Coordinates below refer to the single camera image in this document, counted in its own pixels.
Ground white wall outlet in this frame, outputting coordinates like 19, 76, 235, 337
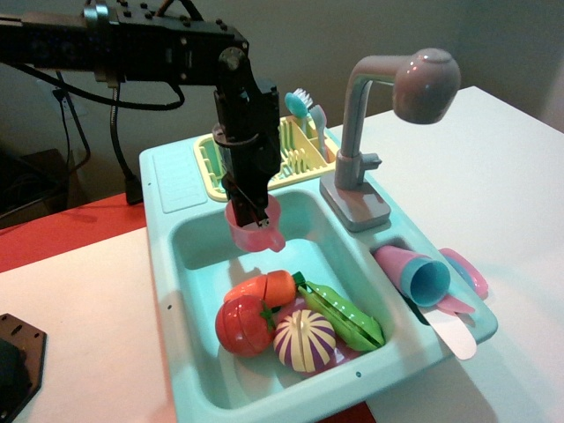
37, 80, 88, 121

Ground yellow drying rack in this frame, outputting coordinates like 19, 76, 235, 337
193, 116, 338, 203

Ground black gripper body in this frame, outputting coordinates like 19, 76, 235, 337
212, 125, 281, 207

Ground black power cable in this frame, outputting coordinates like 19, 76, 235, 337
0, 70, 92, 221

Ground purple striped toy onion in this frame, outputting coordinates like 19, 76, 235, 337
273, 309, 336, 373

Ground black gooseneck cable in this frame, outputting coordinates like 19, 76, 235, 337
108, 83, 144, 206

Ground grey toy faucet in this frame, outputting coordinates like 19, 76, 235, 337
319, 48, 462, 233

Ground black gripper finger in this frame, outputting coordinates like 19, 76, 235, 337
247, 200, 269, 227
229, 189, 254, 227

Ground pink tall cup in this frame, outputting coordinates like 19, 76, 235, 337
374, 245, 424, 296

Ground pink toy spoon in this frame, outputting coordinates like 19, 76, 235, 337
436, 294, 475, 315

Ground blue tall cup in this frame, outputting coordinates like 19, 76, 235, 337
399, 256, 450, 307

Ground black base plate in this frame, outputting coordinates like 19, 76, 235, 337
1, 313, 48, 422

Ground green toy pea pod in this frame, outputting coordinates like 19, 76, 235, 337
298, 281, 386, 352

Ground orange toy carrot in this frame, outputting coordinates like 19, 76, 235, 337
224, 270, 304, 308

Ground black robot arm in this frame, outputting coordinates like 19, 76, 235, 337
1, 1, 281, 226

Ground teal dish brush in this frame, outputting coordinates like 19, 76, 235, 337
285, 88, 313, 133

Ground white toy knife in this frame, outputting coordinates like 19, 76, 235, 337
418, 307, 477, 360

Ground pink toy cup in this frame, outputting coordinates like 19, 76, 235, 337
225, 195, 286, 252

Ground red toy tomato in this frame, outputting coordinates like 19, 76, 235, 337
215, 295, 275, 358

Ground teal toy sink unit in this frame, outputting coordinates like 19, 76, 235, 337
138, 115, 499, 423

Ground pink toy plate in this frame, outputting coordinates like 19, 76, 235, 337
439, 248, 489, 300

